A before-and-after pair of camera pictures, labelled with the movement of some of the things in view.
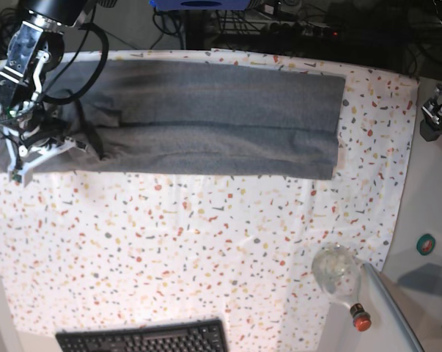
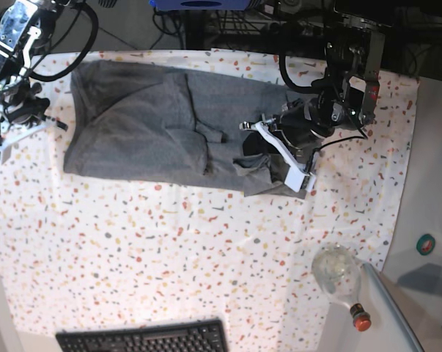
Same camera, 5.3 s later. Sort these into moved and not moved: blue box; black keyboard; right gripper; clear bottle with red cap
Moved: right gripper
Not moved: black keyboard; clear bottle with red cap; blue box
